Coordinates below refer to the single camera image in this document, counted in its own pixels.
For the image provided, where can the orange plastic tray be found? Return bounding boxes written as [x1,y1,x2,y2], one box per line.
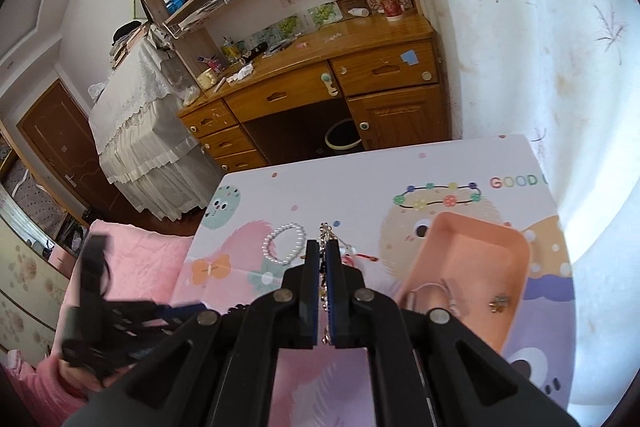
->
[392,212,531,353]

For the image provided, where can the person's left forearm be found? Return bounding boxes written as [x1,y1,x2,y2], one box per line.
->
[35,354,103,405]

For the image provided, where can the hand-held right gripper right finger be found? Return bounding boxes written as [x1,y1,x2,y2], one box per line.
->
[326,239,581,427]

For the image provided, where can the pink quilted blanket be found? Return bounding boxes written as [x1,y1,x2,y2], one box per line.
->
[0,219,201,427]

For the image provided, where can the brown wooden door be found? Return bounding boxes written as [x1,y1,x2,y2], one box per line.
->
[17,79,110,228]

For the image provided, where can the round trash bin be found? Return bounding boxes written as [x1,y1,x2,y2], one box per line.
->
[323,118,364,153]

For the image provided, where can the white pearl bracelet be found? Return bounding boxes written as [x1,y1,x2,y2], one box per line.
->
[262,222,307,266]

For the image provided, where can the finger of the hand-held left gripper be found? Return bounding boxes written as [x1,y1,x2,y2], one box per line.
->
[111,299,207,333]

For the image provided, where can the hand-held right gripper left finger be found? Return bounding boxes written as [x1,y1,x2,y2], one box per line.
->
[65,239,321,427]

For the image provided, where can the silver chain necklace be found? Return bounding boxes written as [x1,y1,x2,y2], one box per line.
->
[319,222,351,345]

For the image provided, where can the white floral curtain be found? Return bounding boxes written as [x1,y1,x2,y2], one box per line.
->
[395,0,640,427]

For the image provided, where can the wooden desk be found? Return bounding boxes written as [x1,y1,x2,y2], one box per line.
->
[177,14,453,172]

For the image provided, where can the crumpled white tissue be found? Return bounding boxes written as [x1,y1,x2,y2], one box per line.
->
[226,62,255,84]

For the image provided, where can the white lace covered furniture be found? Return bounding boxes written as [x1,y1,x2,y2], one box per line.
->
[87,39,224,223]

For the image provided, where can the cartoon printed table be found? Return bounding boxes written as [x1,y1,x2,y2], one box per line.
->
[172,134,576,427]

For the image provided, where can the floral cabinet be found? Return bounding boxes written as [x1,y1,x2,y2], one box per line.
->
[0,177,83,355]

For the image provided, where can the red cord bracelet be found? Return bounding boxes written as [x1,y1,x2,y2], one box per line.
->
[342,245,378,267]

